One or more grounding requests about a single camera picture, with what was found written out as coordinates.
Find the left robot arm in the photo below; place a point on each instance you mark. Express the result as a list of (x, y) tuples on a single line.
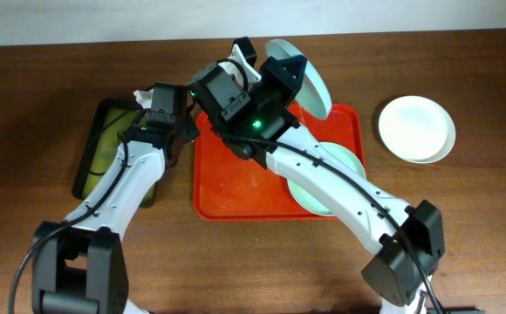
[(78, 264)]

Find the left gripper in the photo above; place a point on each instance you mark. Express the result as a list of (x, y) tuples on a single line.
[(188, 132)]

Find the light green plate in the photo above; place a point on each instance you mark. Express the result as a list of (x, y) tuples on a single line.
[(308, 202)]

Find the light blue plate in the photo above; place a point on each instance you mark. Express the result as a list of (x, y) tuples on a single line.
[(313, 96)]

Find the white plate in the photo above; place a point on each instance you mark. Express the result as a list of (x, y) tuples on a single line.
[(416, 129)]

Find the red plastic tray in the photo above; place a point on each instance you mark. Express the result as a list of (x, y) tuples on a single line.
[(227, 188)]

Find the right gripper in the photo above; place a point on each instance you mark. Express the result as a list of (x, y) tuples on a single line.
[(273, 86)]

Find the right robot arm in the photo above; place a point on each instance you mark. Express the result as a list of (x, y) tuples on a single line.
[(406, 242)]

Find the black tray with yellow liquid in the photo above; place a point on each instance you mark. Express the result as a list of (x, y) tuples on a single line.
[(112, 116)]

